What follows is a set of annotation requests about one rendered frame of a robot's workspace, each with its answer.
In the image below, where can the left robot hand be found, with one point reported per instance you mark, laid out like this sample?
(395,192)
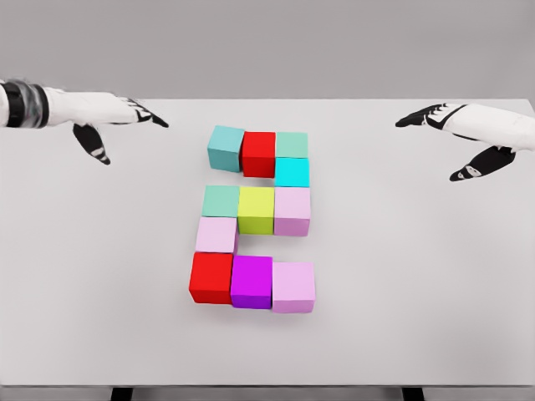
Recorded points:
(106,109)

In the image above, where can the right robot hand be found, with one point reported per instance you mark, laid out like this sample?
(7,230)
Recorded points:
(464,119)

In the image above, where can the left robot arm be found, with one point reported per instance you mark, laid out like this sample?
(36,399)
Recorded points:
(25,105)

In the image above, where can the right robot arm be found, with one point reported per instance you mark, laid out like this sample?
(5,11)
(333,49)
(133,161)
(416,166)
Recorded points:
(523,133)

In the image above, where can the teal cube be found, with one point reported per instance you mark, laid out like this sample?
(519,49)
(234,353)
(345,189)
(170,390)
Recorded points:
(225,146)

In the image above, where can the mint green cube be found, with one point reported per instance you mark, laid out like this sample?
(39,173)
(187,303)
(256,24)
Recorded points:
(220,201)
(291,144)

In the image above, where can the red cube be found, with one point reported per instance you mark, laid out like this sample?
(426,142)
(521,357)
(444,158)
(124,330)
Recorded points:
(258,151)
(211,275)

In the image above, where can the light pink cube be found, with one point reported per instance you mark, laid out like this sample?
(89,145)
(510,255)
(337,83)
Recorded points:
(291,209)
(216,234)
(292,285)

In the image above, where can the yellow-green cube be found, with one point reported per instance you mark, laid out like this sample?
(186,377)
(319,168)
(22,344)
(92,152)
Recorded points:
(256,208)

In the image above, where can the cyan cube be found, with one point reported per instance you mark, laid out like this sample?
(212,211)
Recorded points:
(291,171)

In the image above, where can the purple cube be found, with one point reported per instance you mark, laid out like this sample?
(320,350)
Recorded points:
(251,280)

